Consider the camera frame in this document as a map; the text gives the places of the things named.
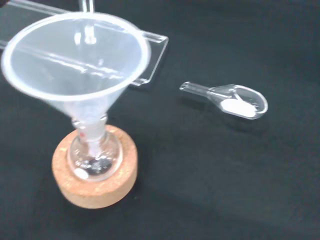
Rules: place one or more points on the clear funnel stand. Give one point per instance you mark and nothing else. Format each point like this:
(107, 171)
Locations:
(156, 53)

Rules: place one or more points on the translucent plastic funnel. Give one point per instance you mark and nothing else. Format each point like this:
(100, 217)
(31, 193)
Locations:
(62, 70)

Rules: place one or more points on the glass round-bottom flask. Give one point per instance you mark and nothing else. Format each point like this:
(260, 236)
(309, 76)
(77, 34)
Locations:
(100, 163)

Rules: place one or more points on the black bench cloth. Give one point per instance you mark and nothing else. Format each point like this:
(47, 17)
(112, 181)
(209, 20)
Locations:
(225, 175)

